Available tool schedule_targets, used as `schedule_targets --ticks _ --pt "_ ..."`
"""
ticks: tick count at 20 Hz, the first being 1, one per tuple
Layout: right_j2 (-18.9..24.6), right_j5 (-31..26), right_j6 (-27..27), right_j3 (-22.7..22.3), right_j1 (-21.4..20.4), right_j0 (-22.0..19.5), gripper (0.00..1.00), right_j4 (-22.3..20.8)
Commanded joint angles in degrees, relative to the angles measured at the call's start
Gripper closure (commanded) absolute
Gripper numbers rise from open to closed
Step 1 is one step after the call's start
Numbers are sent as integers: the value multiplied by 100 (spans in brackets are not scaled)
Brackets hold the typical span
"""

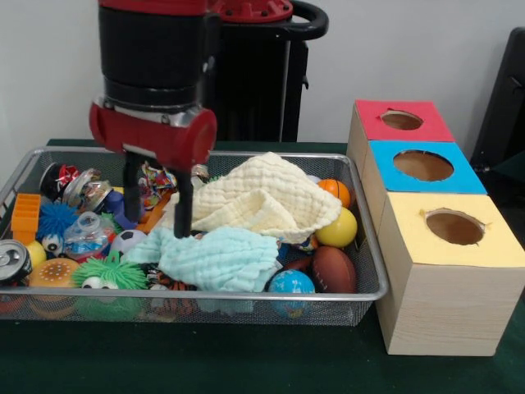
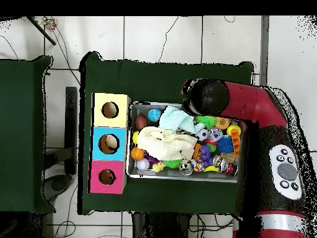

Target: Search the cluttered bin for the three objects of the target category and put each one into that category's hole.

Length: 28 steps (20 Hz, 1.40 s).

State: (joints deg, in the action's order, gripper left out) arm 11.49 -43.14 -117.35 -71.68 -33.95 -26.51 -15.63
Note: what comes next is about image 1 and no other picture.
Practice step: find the cream waffle cloth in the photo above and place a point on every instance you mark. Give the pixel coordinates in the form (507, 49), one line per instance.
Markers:
(262, 197)

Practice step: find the green spiky toy with eyes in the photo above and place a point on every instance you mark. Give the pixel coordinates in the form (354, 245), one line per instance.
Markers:
(115, 273)

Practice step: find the brown toy football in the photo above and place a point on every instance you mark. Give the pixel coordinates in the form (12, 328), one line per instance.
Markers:
(334, 268)

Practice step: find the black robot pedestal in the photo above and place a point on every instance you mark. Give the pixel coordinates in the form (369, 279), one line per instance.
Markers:
(254, 82)

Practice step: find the wooden box with three holes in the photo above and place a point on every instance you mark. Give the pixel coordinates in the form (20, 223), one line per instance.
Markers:
(443, 312)

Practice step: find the black chair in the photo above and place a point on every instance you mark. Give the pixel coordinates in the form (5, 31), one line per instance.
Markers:
(504, 102)

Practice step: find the blue spiky ball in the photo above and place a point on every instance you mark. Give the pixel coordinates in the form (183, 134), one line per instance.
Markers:
(57, 219)

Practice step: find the toy burger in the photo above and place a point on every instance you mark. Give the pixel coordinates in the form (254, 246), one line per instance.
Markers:
(53, 271)

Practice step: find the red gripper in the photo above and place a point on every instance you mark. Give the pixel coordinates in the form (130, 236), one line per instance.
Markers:
(156, 137)

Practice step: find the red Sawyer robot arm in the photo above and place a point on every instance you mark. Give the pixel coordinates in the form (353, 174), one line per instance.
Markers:
(152, 53)

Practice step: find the dark green table cloth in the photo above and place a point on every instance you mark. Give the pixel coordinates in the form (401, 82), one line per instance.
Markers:
(205, 361)

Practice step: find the yellow ball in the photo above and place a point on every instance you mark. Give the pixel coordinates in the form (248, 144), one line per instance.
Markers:
(338, 227)

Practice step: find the blue globe ball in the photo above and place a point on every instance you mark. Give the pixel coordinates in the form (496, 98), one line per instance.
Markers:
(292, 282)

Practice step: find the silver drink can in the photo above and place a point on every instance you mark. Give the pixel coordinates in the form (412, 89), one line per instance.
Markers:
(14, 258)

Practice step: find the light blue waffle cloth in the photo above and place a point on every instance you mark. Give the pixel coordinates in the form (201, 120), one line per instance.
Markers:
(221, 258)

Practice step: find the orange toy basketball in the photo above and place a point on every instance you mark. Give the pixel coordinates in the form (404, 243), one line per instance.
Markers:
(338, 189)

